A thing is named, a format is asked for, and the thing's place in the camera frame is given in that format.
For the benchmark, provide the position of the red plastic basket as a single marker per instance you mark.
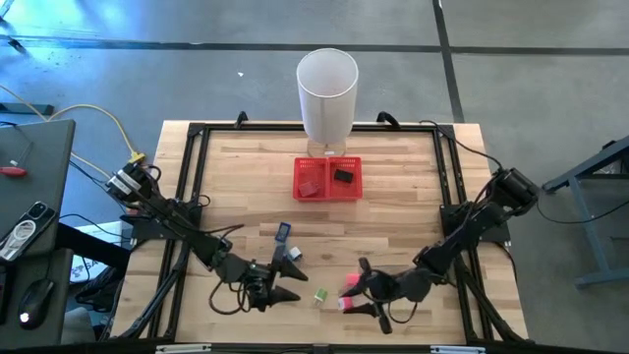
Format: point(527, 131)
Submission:
point(314, 167)
point(351, 192)

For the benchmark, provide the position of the black rectangular box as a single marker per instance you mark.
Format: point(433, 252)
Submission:
point(343, 176)

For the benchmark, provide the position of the black bar on floor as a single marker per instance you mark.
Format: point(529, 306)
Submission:
point(29, 109)

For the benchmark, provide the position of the black computer mouse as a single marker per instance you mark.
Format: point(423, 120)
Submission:
point(37, 300)

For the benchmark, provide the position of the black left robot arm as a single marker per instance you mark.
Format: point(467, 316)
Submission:
point(167, 211)

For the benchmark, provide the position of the pink charger with paper label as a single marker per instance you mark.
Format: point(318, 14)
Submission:
point(352, 279)

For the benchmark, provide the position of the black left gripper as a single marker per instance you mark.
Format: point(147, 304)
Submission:
point(236, 269)

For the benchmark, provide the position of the blue grey table stand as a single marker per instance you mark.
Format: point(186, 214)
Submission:
point(587, 226)

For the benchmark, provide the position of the black smartphone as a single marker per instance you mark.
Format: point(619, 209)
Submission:
point(37, 211)

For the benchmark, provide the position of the black and white power adapter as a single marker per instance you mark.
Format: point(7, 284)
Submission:
point(295, 253)

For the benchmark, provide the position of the red rectangular box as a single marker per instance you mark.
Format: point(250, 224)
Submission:
point(308, 189)

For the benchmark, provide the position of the white printed carton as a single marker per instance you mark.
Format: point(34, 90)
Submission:
point(93, 236)

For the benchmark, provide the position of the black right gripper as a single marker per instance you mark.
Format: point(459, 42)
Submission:
point(403, 285)

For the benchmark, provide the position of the white cylindrical table lamp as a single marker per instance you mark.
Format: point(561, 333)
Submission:
point(326, 113)

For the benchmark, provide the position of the grey side desk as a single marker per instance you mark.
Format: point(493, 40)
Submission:
point(44, 162)

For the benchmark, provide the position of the blue cased digital display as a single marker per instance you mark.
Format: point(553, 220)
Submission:
point(283, 231)

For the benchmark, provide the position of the silver frame bracket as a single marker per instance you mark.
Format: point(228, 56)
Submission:
point(184, 349)
point(459, 350)

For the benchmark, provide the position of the green and white power adapter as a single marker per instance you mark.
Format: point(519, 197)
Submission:
point(320, 295)

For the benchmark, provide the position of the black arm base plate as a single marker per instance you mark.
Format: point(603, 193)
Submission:
point(147, 231)
point(496, 233)

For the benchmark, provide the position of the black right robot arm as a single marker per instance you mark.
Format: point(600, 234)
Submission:
point(472, 226)

